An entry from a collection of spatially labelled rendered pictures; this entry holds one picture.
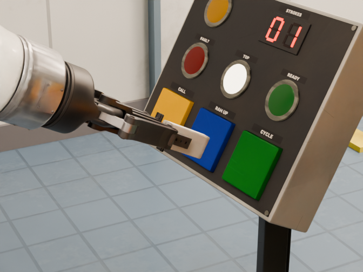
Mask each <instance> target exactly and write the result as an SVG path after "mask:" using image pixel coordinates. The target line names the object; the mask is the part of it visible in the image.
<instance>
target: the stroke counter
mask: <svg viewBox="0 0 363 272"><path fill-rule="evenodd" d="M276 19H277V20H279V21H282V23H281V25H280V27H279V29H276V28H273V25H274V22H275V20H276ZM283 24H284V21H283V18H280V17H276V18H274V20H273V22H272V24H271V26H270V27H271V29H269V31H268V33H267V35H266V38H267V39H266V40H269V41H270V42H273V41H276V39H277V36H278V34H279V31H278V30H281V28H282V26H283ZM293 25H294V26H297V27H299V29H298V32H297V34H296V35H293V34H291V33H290V30H291V28H292V26H293ZM300 26H301V25H300V24H297V23H293V24H291V25H290V28H289V30H288V32H287V33H288V35H286V36H285V38H284V40H283V43H282V44H284V45H283V46H284V47H287V48H289V49H290V47H293V45H294V43H295V41H296V39H297V38H296V36H297V37H298V35H299V32H300V30H301V28H302V27H300ZM271 30H274V31H276V32H277V34H276V36H275V38H274V39H271V38H268V36H269V34H270V32H271ZM288 36H290V37H293V38H294V40H293V42H292V44H291V46H289V45H287V44H285V42H286V39H287V37H288Z"/></svg>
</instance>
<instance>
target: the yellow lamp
mask: <svg viewBox="0 0 363 272"><path fill-rule="evenodd" d="M227 10H228V0H212V1H211V3H210V5H209V7H208V9H207V18H208V20H209V21H210V22H211V23H216V22H218V21H220V20H221V19H222V18H223V17H224V16H225V14H226V12H227Z"/></svg>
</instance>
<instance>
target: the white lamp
mask: <svg viewBox="0 0 363 272"><path fill-rule="evenodd" d="M246 75H247V73H246V69H245V67H244V66H243V65H241V64H236V65H233V66H231V67H230V68H229V70H228V71H227V73H226V74H225V77H224V83H223V84H224V89H225V91H226V92H227V93H230V94H234V93H236V92H238V91H239V90H240V89H241V88H242V87H243V86H244V84H245V81H246Z"/></svg>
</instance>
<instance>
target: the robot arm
mask: <svg viewBox="0 0 363 272"><path fill-rule="evenodd" d="M163 117H164V115H163V114H161V113H159V112H157V113H156V116H155V117H152V116H150V115H149V114H148V113H147V112H145V111H140V110H138V109H136V108H133V107H131V106H128V105H125V104H123V103H121V102H120V101H118V100H117V99H115V98H113V97H110V96H107V95H105V94H104V93H103V92H101V91H99V90H98V89H95V86H94V82H93V79H92V76H91V75H90V73H89V72H88V71H87V70H86V69H84V68H82V67H79V66H77V65H74V64H71V63H68V62H66V61H64V59H63V57H62V56H61V55H60V54H59V52H57V51H56V50H54V49H51V48H49V47H46V46H44V45H41V44H38V43H36V42H33V41H31V40H29V39H27V38H25V37H23V36H21V35H16V34H14V33H12V32H10V31H8V30H7V29H5V28H3V27H2V26H1V25H0V121H2V122H4V123H8V124H12V125H14V126H20V127H24V128H27V129H28V130H34V129H37V128H39V127H44V128H47V129H49V130H52V131H56V132H59V133H64V134H65V133H71V132H73V131H75V130H76V129H77V128H78V127H79V126H80V125H82V124H83V123H87V124H88V125H87V126H88V127H90V128H92V129H94V130H98V131H108V132H111V133H114V134H117V135H118V136H119V137H120V138H121V139H126V140H134V141H138V142H142V143H145V144H149V145H152V146H156V149H158V150H160V151H161V152H163V151H164V149H165V150H167V149H168V150H170V149H172V150H174V151H177V152H180V153H184V154H187V155H189V156H192V157H195V158H198V159H200V158H201V157H202V155H203V153H204V150H205V148H206V146H207V143H208V141H209V139H210V137H208V136H206V135H204V134H202V133H199V132H197V131H194V130H191V129H189V128H186V127H184V126H180V125H178V124H175V123H172V122H170V121H167V120H163V122H162V123H161V121H162V119H163Z"/></svg>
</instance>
